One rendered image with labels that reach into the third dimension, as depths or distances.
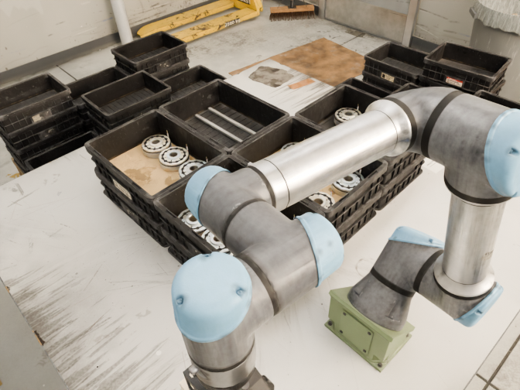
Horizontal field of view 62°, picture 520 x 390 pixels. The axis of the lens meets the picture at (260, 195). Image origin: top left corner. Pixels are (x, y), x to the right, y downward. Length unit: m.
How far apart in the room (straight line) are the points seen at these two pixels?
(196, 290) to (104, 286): 1.01
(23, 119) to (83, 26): 2.03
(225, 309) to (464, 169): 0.45
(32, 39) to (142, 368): 3.56
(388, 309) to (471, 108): 0.54
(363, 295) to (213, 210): 0.63
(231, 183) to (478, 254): 0.51
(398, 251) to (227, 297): 0.71
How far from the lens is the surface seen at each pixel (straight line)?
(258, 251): 0.45
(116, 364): 1.26
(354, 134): 0.65
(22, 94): 2.92
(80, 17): 4.51
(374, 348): 1.14
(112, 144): 1.60
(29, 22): 4.36
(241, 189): 0.53
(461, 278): 0.95
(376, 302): 1.07
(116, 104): 2.64
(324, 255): 0.46
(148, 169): 1.54
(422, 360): 1.24
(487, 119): 0.70
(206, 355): 0.45
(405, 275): 1.06
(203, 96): 1.77
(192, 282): 0.41
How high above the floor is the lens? 1.77
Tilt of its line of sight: 43 degrees down
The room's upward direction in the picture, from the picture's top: 3 degrees counter-clockwise
